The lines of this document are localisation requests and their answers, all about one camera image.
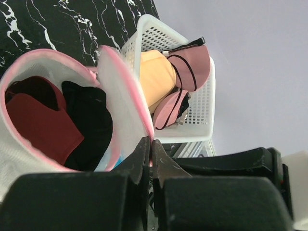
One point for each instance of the white mesh laundry bag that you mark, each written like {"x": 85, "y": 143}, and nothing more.
{"x": 125, "y": 102}

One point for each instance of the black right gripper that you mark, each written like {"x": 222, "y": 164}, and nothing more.
{"x": 258, "y": 162}

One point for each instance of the yellow bra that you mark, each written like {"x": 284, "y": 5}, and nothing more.
{"x": 157, "y": 77}

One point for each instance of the white plastic basket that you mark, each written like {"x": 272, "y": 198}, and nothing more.
{"x": 152, "y": 34}

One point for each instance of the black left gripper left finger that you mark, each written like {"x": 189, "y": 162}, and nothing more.
{"x": 89, "y": 201}

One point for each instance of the black bra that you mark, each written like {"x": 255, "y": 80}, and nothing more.
{"x": 86, "y": 107}

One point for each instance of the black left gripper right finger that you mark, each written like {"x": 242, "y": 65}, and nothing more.
{"x": 183, "y": 202}

